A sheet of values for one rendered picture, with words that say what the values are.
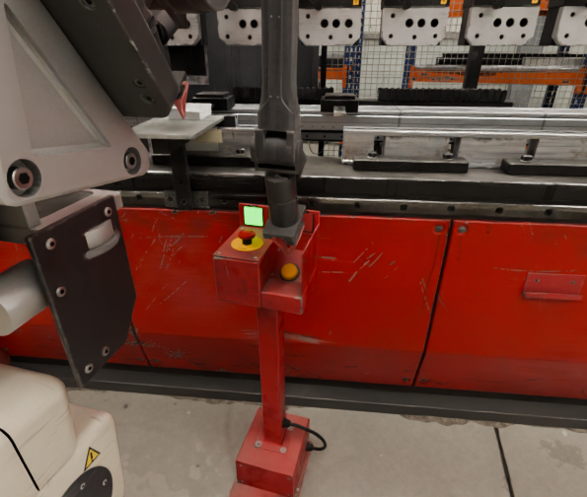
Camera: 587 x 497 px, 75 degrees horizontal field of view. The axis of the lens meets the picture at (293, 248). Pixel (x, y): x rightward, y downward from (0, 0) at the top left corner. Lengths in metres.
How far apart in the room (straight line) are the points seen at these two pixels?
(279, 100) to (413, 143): 0.58
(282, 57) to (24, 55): 0.47
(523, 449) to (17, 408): 1.46
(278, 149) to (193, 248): 0.59
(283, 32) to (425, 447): 1.29
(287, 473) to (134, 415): 0.63
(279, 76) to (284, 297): 0.44
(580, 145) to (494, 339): 0.59
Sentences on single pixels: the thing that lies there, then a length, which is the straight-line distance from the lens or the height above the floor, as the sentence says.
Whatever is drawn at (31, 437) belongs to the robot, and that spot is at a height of 0.87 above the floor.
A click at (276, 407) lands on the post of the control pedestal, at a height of 0.29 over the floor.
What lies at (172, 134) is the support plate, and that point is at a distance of 0.93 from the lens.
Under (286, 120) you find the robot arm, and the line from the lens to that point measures 0.64.
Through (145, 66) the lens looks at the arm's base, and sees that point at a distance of 0.21.
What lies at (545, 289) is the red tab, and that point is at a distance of 1.29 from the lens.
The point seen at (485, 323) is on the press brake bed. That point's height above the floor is 0.43.
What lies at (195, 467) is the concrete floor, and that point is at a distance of 1.43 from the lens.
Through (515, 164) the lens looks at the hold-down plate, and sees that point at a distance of 1.17.
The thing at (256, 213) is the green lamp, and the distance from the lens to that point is 0.93.
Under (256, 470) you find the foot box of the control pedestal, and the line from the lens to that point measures 1.28.
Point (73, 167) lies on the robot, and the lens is 0.21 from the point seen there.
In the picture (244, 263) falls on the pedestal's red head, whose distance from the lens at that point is 0.82.
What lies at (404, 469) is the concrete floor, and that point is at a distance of 1.43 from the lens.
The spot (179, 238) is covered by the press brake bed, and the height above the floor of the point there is 0.68.
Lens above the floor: 1.17
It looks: 28 degrees down
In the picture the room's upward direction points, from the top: straight up
